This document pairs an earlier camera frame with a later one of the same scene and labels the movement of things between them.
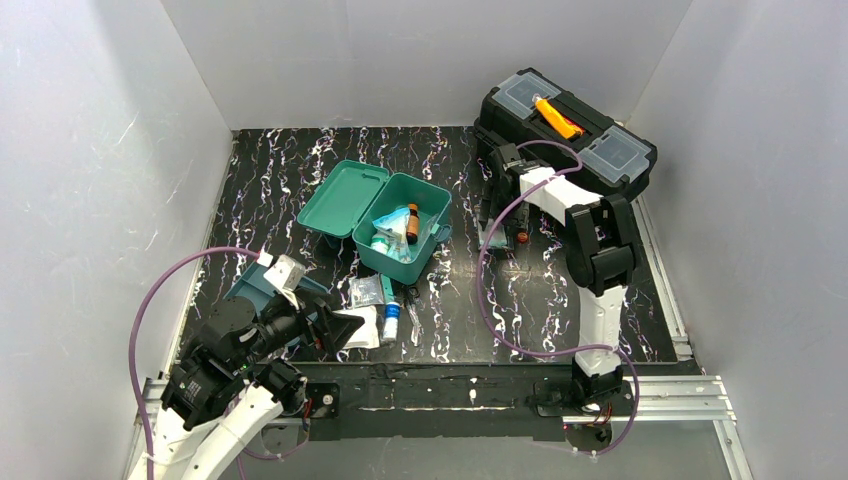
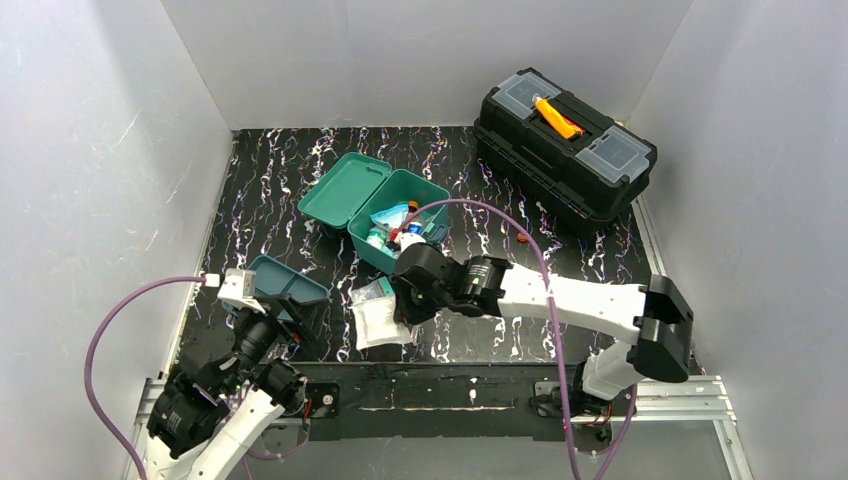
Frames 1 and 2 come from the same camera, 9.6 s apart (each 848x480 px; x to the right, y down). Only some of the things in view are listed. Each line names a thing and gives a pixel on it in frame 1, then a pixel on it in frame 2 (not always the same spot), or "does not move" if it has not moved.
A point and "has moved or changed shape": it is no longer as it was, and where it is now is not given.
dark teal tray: [254, 285] does not move
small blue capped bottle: [392, 315] -> [415, 227]
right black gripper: [502, 216] -> [411, 291]
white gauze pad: [366, 336] has moved or changed shape
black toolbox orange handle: [528, 107] does not move
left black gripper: [315, 322] -> [291, 316]
